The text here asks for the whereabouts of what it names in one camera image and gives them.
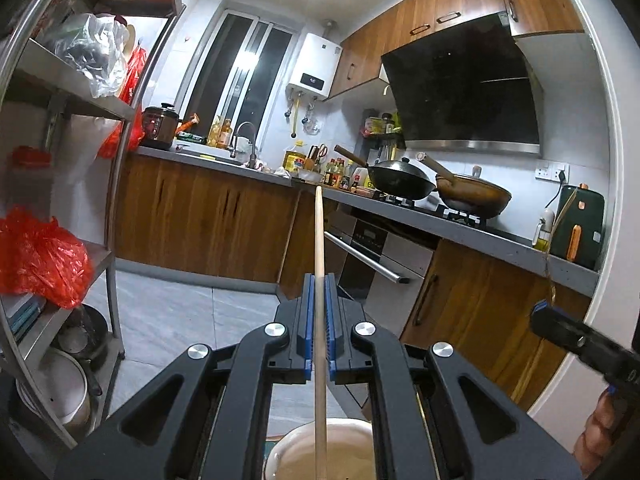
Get small yellow oil bottles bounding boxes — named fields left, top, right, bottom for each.
left=209, top=116, right=233, bottom=148

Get wooden chopstick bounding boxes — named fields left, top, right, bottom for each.
left=314, top=186, right=326, bottom=480

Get wooden lower cabinets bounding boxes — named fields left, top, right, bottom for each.
left=115, top=152, right=593, bottom=411

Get white wall socket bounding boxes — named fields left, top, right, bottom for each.
left=535, top=160, right=570, bottom=182

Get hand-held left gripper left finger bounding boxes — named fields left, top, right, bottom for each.
left=54, top=272, right=316, bottom=480

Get hanging red plastic bag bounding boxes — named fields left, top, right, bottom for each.
left=97, top=47, right=148, bottom=158

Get green air fryer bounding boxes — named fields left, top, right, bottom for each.
left=549, top=183, right=605, bottom=271

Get person's right hand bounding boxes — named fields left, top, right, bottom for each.
left=574, top=392, right=626, bottom=473

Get black range hood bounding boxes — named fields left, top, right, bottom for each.
left=380, top=12, right=545, bottom=156

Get brown frying pan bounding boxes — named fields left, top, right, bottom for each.
left=417, top=152, right=513, bottom=218

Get black wok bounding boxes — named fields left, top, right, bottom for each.
left=334, top=145, right=438, bottom=200

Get dark red rice cooker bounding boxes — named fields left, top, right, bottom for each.
left=141, top=102, right=181, bottom=150

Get large red plastic bag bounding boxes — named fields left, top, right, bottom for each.
left=0, top=205, right=96, bottom=310

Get white ceramic utensil holder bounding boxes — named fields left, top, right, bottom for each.
left=264, top=417, right=376, bottom=480

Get row of sauce bottles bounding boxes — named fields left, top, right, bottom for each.
left=324, top=157, right=371, bottom=193

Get yellow cooking oil bottle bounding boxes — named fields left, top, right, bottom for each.
left=282, top=141, right=307, bottom=173

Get stack of blue trays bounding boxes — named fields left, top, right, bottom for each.
left=10, top=295, right=48, bottom=341

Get black pan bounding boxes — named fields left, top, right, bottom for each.
left=57, top=302, right=111, bottom=368

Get gas stove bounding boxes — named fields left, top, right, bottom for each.
left=375, top=192, right=488, bottom=231

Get metal shelf rack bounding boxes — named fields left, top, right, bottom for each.
left=0, top=0, right=186, bottom=461

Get built-in steel oven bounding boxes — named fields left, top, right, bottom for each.
left=324, top=210, right=436, bottom=321

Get small white bottle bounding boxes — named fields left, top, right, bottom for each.
left=532, top=207, right=556, bottom=251

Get clear plastic bag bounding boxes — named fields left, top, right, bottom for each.
left=42, top=12, right=131, bottom=98

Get kitchen window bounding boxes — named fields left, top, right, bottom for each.
left=182, top=7, right=301, bottom=151

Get metal sink faucet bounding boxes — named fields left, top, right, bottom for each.
left=230, top=121, right=258, bottom=168

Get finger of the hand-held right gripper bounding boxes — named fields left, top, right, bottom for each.
left=530, top=300, right=638, bottom=396

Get white water heater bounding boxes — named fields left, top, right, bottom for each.
left=286, top=33, right=342, bottom=102

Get wall spice rack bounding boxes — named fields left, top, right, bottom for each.
left=362, top=110, right=403, bottom=138

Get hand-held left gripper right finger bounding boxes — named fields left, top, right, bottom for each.
left=325, top=272, right=583, bottom=480

